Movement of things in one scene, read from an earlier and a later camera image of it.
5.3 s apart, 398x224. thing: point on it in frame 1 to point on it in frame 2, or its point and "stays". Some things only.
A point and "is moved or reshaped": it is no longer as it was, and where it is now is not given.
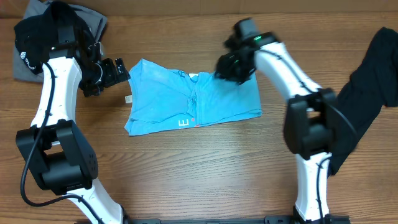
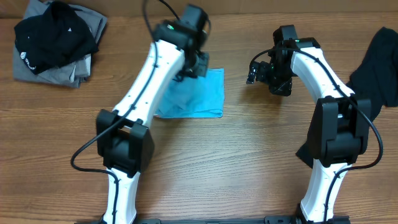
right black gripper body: (226, 70) to (259, 73)
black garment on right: (374, 86) stays
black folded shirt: (57, 32) stays
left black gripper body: (103, 75) to (195, 66)
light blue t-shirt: (162, 99) is moved or reshaped
